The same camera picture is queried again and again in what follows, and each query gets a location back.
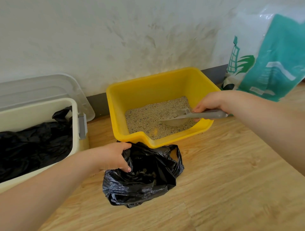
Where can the cream plastic storage bin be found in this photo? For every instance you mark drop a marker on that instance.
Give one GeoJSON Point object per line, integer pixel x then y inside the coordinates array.
{"type": "Point", "coordinates": [31, 114]}

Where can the teal white litter bag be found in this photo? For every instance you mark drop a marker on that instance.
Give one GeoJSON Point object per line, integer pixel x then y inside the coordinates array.
{"type": "Point", "coordinates": [274, 71]}

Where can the person's left forearm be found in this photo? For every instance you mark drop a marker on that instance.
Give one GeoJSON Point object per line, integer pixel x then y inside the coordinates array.
{"type": "Point", "coordinates": [43, 190]}

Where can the person's right hand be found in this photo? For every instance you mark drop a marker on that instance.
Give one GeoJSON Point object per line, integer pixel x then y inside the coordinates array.
{"type": "Point", "coordinates": [214, 102]}

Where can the person's right forearm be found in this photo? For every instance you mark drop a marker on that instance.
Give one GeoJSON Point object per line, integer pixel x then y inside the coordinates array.
{"type": "Point", "coordinates": [269, 126]}

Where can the grey slotted litter scoop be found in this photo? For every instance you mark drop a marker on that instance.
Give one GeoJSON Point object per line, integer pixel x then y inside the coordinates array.
{"type": "Point", "coordinates": [214, 114]}

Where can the pile of black plastic bags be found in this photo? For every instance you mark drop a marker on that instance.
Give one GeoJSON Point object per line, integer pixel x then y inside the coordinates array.
{"type": "Point", "coordinates": [31, 150]}

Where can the beige cat litter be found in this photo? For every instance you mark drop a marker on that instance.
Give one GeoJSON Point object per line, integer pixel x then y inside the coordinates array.
{"type": "Point", "coordinates": [147, 119]}

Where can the black plastic garbage bag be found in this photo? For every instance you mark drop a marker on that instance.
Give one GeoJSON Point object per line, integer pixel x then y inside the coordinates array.
{"type": "Point", "coordinates": [133, 190]}

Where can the yellow litter box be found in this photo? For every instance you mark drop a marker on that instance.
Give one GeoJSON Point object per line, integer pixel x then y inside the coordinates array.
{"type": "Point", "coordinates": [162, 85]}

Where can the translucent white bin lid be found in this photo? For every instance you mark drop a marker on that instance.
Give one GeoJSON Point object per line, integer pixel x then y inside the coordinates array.
{"type": "Point", "coordinates": [35, 88]}

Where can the person's left hand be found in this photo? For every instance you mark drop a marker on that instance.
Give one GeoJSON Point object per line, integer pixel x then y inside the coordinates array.
{"type": "Point", "coordinates": [110, 157]}

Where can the dark grey skirting board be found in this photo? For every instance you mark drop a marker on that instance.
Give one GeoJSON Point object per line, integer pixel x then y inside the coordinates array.
{"type": "Point", "coordinates": [97, 104]}

